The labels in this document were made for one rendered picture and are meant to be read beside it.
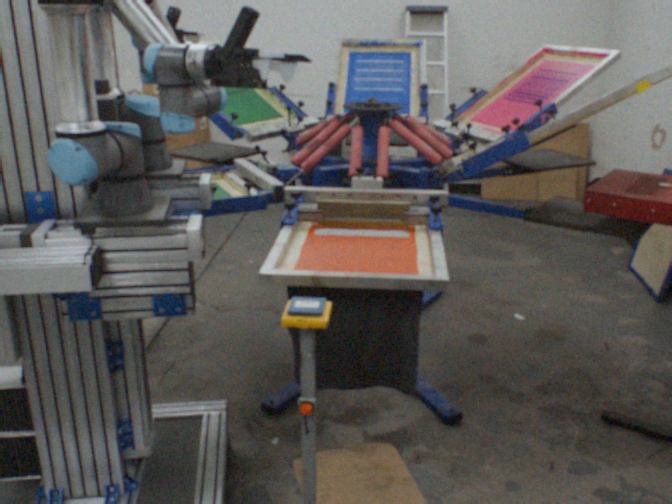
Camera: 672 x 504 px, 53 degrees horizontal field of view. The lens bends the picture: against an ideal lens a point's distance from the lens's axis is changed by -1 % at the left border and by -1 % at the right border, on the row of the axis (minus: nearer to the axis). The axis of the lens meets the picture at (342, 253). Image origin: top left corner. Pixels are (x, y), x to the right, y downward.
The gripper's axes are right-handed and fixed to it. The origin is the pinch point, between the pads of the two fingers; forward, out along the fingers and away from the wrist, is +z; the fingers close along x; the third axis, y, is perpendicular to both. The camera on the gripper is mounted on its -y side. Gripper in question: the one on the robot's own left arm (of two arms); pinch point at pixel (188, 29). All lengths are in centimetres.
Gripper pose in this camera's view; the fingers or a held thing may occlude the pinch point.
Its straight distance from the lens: 289.0
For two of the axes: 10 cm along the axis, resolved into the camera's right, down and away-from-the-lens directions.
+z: 2.9, -3.3, 9.0
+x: 9.5, 2.3, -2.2
